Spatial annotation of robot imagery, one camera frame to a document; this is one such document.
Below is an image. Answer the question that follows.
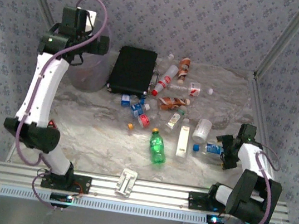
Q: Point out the white bottle with red cap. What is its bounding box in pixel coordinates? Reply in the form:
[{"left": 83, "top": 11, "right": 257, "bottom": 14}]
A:
[{"left": 151, "top": 62, "right": 180, "bottom": 99}]

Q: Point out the clear bottle with red label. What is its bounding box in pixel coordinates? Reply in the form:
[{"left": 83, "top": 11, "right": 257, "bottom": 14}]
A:
[{"left": 135, "top": 107, "right": 159, "bottom": 131}]

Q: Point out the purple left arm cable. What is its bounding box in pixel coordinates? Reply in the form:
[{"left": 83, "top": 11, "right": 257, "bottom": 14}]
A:
[{"left": 5, "top": 0, "right": 111, "bottom": 213}]

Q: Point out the clear bottle with green cap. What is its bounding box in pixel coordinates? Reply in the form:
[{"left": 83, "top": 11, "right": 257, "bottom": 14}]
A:
[{"left": 163, "top": 103, "right": 188, "bottom": 136}]

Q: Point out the small blue label bottle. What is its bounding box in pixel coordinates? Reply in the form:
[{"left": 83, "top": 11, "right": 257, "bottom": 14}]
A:
[{"left": 113, "top": 92, "right": 147, "bottom": 111}]

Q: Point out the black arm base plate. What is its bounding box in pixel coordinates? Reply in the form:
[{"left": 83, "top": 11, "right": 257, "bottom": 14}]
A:
[
  {"left": 186, "top": 190, "right": 240, "bottom": 216},
  {"left": 40, "top": 169, "right": 93, "bottom": 196}
]

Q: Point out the green soda bottle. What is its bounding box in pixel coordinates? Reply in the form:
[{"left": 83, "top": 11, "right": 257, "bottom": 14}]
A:
[{"left": 146, "top": 128, "right": 170, "bottom": 166}]

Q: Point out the tall white plastic bottle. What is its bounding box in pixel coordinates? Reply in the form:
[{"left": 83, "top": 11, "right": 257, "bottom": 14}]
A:
[{"left": 174, "top": 118, "right": 193, "bottom": 163}]

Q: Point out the white plastic bracket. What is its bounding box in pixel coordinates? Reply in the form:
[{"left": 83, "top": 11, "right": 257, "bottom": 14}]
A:
[{"left": 113, "top": 167, "right": 139, "bottom": 200}]

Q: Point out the small lit controller board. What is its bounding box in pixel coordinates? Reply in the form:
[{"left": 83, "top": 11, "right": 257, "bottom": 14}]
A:
[
  {"left": 48, "top": 192, "right": 74, "bottom": 210},
  {"left": 205, "top": 214, "right": 226, "bottom": 224}
]

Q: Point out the blue label bottle white cap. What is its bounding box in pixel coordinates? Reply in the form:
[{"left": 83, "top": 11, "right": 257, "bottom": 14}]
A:
[{"left": 128, "top": 100, "right": 151, "bottom": 121}]

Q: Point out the translucent plastic bin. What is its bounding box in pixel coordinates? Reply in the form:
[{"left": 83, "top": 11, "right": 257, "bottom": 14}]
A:
[{"left": 64, "top": 17, "right": 117, "bottom": 96}]

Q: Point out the aluminium mounting rail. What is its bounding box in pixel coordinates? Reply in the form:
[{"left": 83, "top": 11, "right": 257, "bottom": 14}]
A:
[{"left": 0, "top": 158, "right": 293, "bottom": 224}]

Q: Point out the brown label plastic bottle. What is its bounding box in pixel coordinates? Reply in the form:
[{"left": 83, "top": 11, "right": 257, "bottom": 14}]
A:
[
  {"left": 155, "top": 94, "right": 192, "bottom": 115},
  {"left": 176, "top": 56, "right": 192, "bottom": 85}
]

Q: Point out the clear bottle red white label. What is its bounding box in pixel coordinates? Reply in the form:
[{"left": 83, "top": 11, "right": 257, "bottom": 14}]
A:
[{"left": 166, "top": 78, "right": 215, "bottom": 100}]

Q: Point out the clear bottle with white cap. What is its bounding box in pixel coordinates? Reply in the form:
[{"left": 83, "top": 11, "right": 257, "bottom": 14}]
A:
[{"left": 155, "top": 51, "right": 175, "bottom": 74}]

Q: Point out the white slotted cable duct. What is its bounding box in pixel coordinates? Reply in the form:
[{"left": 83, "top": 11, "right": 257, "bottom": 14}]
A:
[{"left": 0, "top": 183, "right": 224, "bottom": 224}]

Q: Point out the blue cap water bottle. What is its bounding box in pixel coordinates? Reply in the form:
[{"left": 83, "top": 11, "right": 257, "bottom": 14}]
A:
[{"left": 191, "top": 140, "right": 226, "bottom": 160}]

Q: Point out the black hard case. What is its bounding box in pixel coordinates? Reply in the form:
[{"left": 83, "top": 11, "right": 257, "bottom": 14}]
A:
[{"left": 105, "top": 43, "right": 165, "bottom": 101}]

